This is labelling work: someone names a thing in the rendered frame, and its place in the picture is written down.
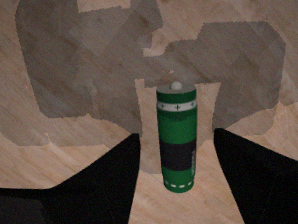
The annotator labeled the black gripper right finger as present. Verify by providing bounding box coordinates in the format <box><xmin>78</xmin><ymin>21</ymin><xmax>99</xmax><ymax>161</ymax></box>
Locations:
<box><xmin>214</xmin><ymin>128</ymin><xmax>298</xmax><ymax>224</ymax></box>

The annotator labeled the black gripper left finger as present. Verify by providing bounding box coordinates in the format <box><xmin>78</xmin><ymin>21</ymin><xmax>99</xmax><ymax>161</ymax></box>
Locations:
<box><xmin>0</xmin><ymin>133</ymin><xmax>141</xmax><ymax>224</ymax></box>

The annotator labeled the green battery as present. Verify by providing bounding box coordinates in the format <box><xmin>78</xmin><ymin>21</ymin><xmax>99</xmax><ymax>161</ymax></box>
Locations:
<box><xmin>156</xmin><ymin>80</ymin><xmax>197</xmax><ymax>193</ymax></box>

